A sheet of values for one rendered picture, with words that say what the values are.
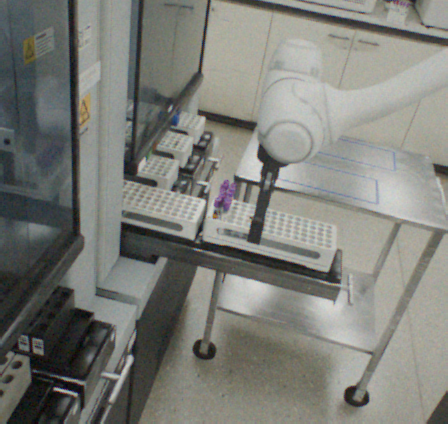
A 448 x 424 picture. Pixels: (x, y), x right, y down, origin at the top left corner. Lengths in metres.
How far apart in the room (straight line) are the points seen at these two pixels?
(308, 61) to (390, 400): 1.46
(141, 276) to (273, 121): 0.54
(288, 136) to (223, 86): 2.74
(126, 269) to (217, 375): 0.85
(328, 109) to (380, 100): 0.09
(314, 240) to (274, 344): 1.01
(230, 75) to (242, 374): 2.11
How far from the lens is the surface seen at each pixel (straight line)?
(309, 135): 0.79
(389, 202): 1.51
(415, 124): 3.56
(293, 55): 0.95
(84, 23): 0.78
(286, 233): 1.14
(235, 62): 3.45
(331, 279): 1.17
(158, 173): 1.31
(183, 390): 1.90
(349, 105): 0.85
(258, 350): 2.06
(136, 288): 1.16
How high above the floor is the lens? 1.54
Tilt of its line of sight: 34 degrees down
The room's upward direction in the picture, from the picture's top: 11 degrees clockwise
